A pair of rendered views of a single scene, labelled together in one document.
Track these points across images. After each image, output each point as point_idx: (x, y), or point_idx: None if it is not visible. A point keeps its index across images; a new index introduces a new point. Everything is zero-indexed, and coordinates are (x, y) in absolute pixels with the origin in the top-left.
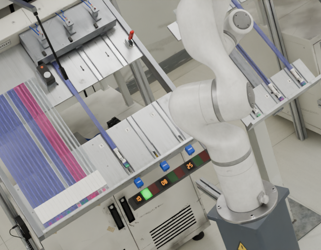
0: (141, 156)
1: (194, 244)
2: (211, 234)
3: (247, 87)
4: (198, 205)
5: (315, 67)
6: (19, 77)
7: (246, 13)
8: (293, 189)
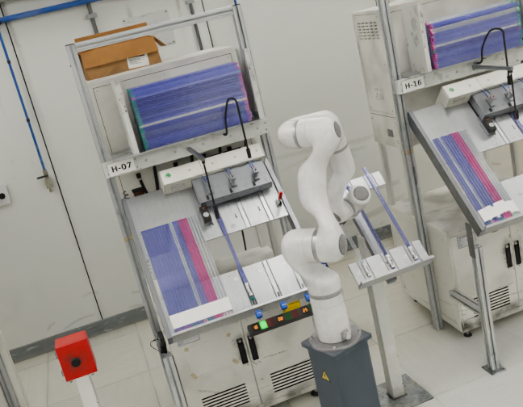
0: (266, 293)
1: (311, 399)
2: None
3: (340, 237)
4: None
5: (449, 259)
6: (184, 213)
7: (366, 188)
8: (414, 369)
